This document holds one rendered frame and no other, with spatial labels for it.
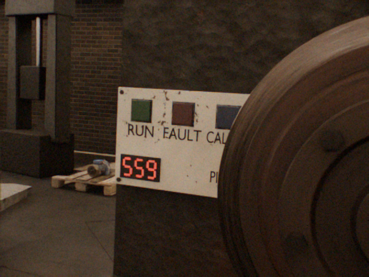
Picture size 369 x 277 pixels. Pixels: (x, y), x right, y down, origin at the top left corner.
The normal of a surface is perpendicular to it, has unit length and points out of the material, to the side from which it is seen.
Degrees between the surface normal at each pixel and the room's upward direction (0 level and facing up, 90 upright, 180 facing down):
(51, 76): 90
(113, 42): 90
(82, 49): 90
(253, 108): 90
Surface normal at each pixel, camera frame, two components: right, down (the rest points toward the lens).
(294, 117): -0.79, -0.57
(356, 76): -0.45, -0.80
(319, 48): -0.35, 0.09
